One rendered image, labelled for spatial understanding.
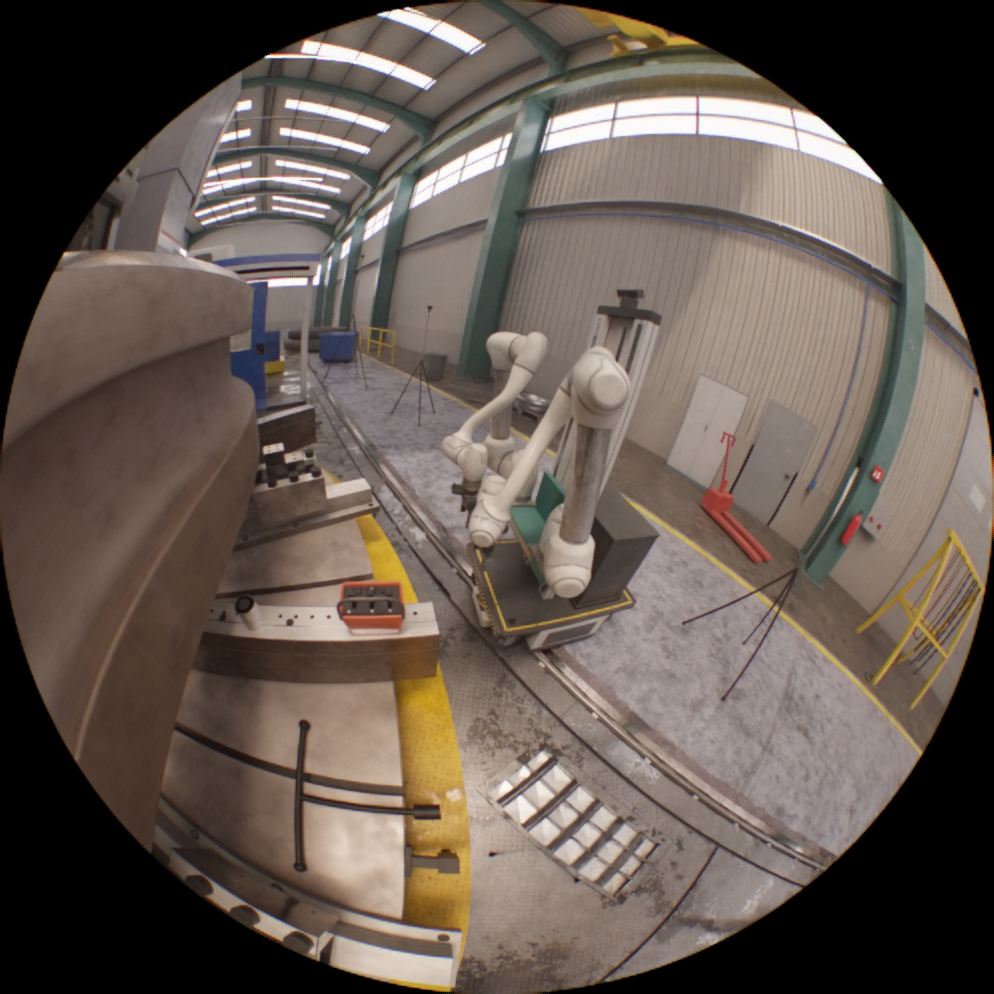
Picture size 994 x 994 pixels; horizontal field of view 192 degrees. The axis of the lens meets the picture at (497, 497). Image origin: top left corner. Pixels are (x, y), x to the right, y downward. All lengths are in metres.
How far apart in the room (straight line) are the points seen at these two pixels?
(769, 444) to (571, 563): 5.70
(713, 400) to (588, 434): 5.20
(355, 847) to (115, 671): 0.90
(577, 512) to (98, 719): 1.26
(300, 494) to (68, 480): 1.36
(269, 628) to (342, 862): 0.88
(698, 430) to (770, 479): 1.78
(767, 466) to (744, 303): 3.16
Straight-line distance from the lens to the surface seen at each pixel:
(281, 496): 1.80
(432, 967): 1.30
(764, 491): 6.45
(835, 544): 5.82
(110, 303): 0.74
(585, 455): 0.79
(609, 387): 0.69
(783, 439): 6.36
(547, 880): 1.70
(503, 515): 0.91
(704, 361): 6.57
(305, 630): 1.06
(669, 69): 11.21
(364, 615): 0.91
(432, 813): 1.19
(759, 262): 7.20
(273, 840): 1.40
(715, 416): 5.87
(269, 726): 1.40
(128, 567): 0.85
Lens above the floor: 1.55
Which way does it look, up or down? 31 degrees down
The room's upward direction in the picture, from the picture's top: 13 degrees clockwise
